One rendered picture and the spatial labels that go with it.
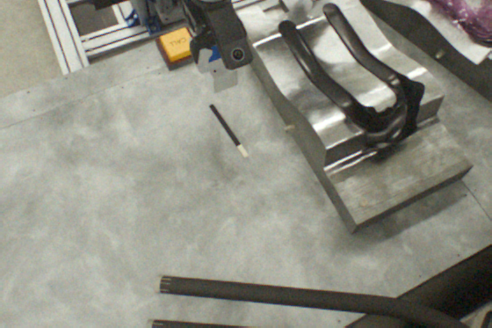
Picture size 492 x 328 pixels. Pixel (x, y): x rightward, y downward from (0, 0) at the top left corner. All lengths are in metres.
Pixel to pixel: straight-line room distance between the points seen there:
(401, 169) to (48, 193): 0.67
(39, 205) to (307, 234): 0.50
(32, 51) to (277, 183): 1.46
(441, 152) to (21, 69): 1.65
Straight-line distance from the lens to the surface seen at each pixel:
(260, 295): 0.98
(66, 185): 1.15
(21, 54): 2.37
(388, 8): 1.32
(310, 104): 1.06
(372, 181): 1.08
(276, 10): 1.25
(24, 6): 2.51
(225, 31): 0.91
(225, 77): 1.05
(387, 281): 1.09
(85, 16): 2.13
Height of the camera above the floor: 1.83
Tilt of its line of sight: 60 degrees down
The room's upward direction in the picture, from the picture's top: 4 degrees clockwise
